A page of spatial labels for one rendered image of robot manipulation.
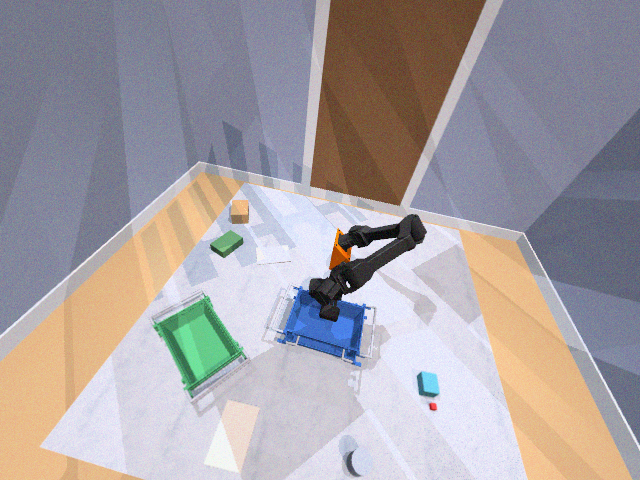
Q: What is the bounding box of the green rectangular block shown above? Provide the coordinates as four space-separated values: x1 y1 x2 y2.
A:
210 230 244 258

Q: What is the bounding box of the teal cube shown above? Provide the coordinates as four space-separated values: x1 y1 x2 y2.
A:
417 372 440 397

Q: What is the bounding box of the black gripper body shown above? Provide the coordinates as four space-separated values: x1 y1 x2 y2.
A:
319 291 343 322

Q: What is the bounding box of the grey cylinder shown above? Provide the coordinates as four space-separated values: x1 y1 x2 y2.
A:
347 448 373 478

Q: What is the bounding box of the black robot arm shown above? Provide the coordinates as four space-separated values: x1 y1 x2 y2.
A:
309 214 427 306

